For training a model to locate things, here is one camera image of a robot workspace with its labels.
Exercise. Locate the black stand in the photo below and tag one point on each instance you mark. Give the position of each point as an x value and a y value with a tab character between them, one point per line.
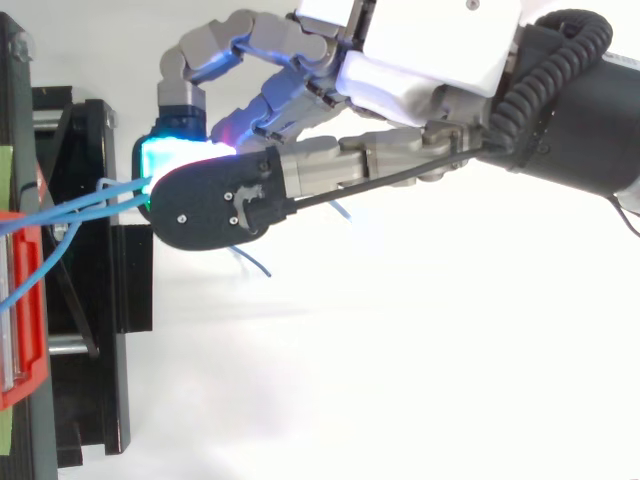
85	280

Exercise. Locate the red bin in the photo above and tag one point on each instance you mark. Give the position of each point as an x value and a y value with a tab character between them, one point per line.
22	310

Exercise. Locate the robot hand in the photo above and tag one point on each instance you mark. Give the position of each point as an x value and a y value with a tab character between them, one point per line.
420	55

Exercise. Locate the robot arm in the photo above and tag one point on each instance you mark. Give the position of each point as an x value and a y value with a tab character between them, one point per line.
580	130

